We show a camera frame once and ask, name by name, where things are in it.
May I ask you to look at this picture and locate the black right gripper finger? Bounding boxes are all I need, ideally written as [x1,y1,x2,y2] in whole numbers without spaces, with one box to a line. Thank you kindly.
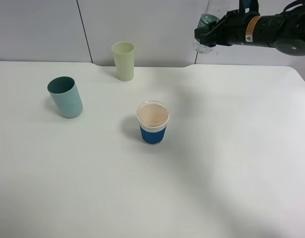
[194,21,217,37]
[195,35,216,47]

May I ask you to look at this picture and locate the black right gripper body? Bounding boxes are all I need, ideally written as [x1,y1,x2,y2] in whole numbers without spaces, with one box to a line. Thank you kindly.
[211,10,263,47]

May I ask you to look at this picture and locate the clear bottle green label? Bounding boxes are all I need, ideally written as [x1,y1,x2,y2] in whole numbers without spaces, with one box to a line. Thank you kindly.
[193,0,231,54]

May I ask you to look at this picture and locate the teal plastic cup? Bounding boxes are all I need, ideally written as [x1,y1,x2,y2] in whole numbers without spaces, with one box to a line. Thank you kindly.
[47,76,83,119]

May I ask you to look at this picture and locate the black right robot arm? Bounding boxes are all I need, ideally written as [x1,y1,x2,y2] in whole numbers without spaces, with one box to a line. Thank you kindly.
[194,0,305,56]

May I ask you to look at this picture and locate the pale green plastic cup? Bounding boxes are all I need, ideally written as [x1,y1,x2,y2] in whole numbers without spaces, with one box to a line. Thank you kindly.
[112,42,135,81]

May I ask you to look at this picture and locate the blue sleeved glass cup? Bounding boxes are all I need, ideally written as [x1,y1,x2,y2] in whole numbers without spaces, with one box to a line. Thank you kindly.
[137,101,170,145]

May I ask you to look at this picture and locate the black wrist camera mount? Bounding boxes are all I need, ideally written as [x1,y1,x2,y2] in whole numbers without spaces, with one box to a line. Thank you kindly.
[239,0,259,15]

